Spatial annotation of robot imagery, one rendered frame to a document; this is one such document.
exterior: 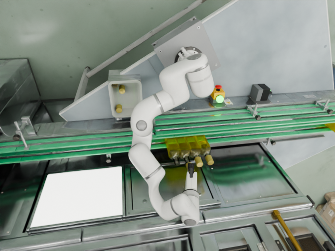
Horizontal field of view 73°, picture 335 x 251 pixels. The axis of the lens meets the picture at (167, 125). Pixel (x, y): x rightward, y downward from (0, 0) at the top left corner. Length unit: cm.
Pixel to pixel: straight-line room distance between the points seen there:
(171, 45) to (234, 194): 84
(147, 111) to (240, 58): 76
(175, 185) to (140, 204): 21
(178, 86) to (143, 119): 18
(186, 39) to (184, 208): 76
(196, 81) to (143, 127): 27
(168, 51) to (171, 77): 33
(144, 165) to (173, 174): 45
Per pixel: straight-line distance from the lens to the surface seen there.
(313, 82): 181
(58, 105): 210
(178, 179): 128
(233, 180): 138
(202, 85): 90
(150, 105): 86
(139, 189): 124
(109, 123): 138
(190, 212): 94
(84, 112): 142
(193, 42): 117
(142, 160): 87
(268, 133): 159
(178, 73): 85
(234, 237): 119
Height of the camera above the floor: 194
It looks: 53 degrees down
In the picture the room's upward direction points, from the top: 163 degrees clockwise
